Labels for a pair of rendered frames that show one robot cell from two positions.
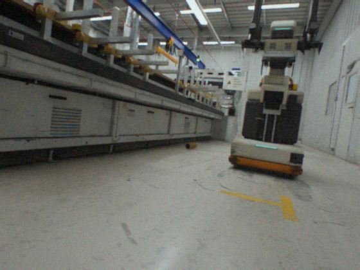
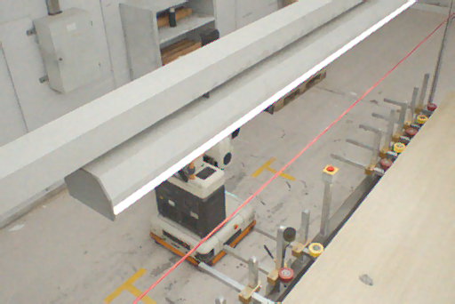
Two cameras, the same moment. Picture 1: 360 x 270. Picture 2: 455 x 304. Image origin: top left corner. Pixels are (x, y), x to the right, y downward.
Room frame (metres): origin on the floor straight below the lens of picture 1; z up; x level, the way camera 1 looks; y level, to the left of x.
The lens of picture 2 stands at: (4.95, 0.16, 2.81)
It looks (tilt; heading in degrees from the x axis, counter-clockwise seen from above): 34 degrees down; 197
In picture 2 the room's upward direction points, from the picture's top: 2 degrees counter-clockwise
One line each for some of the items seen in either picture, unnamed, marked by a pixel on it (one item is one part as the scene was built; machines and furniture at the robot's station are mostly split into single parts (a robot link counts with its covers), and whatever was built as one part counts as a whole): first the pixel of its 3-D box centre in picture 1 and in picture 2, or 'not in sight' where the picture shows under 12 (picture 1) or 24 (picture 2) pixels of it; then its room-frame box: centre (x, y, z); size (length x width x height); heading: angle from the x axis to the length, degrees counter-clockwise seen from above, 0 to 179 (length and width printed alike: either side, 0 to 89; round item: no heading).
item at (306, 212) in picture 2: (185, 84); (303, 241); (2.99, -0.01, 0.87); 0.04 x 0.04 x 0.48; 68
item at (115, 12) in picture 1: (112, 41); (400, 127); (1.59, 0.54, 0.88); 0.04 x 0.04 x 0.48; 68
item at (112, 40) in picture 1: (100, 40); (396, 121); (1.36, 0.53, 0.80); 0.43 x 0.03 x 0.04; 68
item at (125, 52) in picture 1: (125, 52); (385, 133); (1.60, 0.44, 0.81); 0.43 x 0.03 x 0.04; 68
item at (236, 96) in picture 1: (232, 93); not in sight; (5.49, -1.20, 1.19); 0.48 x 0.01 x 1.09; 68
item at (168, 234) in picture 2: not in sight; (176, 239); (2.56, -1.02, 0.23); 0.41 x 0.02 x 0.08; 67
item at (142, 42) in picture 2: not in sight; (176, 68); (0.69, -1.68, 0.78); 0.90 x 0.45 x 1.55; 158
